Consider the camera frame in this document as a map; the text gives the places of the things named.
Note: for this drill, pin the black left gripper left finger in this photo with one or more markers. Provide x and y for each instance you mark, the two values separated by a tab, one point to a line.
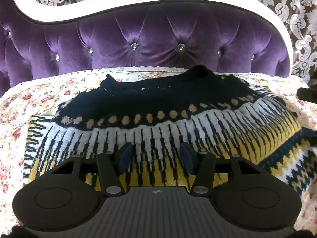
111	165

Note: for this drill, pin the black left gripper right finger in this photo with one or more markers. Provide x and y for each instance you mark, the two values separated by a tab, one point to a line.
201	165

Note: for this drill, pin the yellow navy patterned knit sweater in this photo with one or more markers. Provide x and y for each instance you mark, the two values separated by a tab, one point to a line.
218	114

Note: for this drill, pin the purple tufted chaise backrest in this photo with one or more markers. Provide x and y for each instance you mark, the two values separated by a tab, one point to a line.
227	36

